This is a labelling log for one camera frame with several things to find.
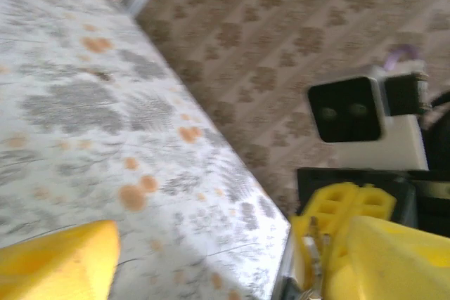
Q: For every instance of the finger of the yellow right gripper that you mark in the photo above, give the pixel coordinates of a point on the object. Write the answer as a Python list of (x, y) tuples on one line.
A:
[(318, 205), (385, 205)]

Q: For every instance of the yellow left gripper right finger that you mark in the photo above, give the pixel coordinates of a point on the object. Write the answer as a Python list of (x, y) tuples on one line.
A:
[(393, 265)]

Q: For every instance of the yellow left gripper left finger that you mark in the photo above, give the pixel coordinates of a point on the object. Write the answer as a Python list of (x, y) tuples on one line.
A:
[(52, 265)]

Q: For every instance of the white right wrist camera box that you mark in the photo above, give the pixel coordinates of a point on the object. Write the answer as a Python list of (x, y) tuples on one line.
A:
[(400, 145)]

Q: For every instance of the aluminium table side rail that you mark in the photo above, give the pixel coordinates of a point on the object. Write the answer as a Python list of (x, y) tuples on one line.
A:
[(285, 265)]

